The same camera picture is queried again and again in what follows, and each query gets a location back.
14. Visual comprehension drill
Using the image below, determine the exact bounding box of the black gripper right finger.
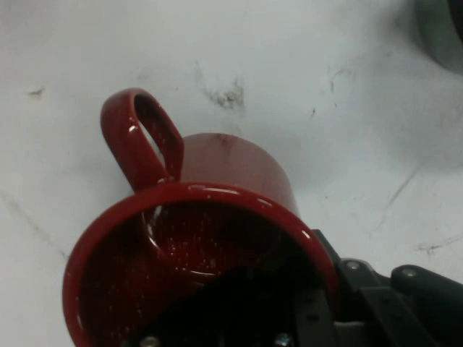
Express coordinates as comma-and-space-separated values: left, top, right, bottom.
313, 228, 463, 347

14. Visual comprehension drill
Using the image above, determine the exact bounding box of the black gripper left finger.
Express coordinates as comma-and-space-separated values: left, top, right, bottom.
292, 287, 337, 347

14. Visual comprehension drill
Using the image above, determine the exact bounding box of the red ceramic mug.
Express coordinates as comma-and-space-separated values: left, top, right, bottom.
61, 87, 340, 347

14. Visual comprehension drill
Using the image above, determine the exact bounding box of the dark green mug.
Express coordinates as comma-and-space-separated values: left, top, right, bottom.
408, 0, 463, 75

